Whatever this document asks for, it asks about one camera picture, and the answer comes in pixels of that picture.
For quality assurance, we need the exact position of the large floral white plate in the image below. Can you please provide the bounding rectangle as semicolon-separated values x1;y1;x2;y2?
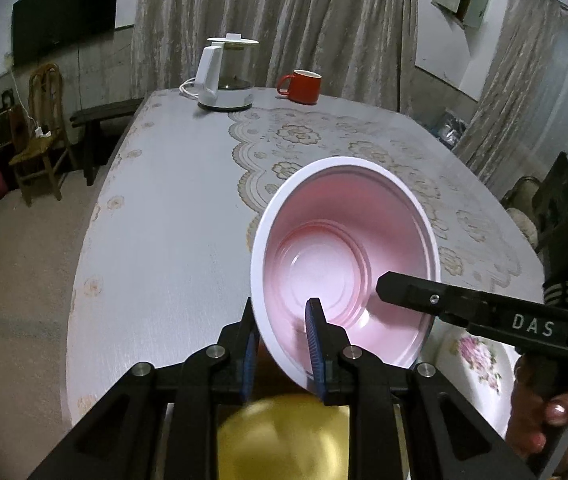
436;328;519;437

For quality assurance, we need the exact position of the yellow plastic bowl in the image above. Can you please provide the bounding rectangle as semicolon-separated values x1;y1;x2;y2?
218;394;349;479

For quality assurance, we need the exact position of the black wall television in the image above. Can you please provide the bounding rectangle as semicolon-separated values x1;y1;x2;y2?
11;0;117;66

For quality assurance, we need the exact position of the red bowl pink inside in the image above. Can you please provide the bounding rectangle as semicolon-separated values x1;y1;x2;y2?
250;156;440;391

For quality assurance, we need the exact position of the white electric kettle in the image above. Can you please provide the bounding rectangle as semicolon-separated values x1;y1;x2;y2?
194;32;259;112

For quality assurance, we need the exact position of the gold floral lace tablecloth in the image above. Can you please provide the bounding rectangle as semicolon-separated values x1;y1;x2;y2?
227;106;523;291

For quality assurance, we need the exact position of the white kettle cable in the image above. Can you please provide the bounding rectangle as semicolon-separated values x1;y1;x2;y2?
178;76;202;102

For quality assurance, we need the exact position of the red mug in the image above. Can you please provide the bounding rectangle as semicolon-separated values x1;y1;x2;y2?
275;70;322;105

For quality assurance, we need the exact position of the dark wooden bench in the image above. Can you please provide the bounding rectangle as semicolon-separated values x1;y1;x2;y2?
70;98;143;186

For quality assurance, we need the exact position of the beige curtain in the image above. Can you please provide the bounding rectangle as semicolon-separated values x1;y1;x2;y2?
131;0;418;114

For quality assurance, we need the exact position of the wooden chair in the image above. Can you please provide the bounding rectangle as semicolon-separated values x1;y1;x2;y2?
10;62;78;207

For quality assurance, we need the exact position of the right hand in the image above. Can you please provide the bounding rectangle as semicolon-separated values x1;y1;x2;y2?
505;358;568;467

